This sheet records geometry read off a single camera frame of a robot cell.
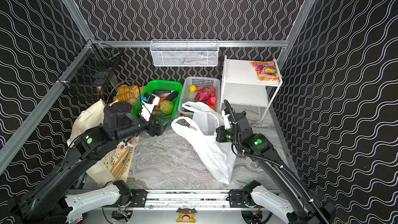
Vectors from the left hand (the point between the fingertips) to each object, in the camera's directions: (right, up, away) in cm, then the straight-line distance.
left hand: (168, 114), depth 60 cm
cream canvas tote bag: (-26, -24, +8) cm, 37 cm away
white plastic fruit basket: (+2, +11, +48) cm, 49 cm away
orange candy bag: (+47, +22, +21) cm, 56 cm away
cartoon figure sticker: (+6, -45, +9) cm, 46 cm away
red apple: (+20, +7, +44) cm, 48 cm away
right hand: (+20, -8, +14) cm, 26 cm away
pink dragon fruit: (+15, +12, +44) cm, 48 cm away
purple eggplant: (-7, +11, +51) cm, 53 cm away
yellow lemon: (+7, +17, +57) cm, 60 cm away
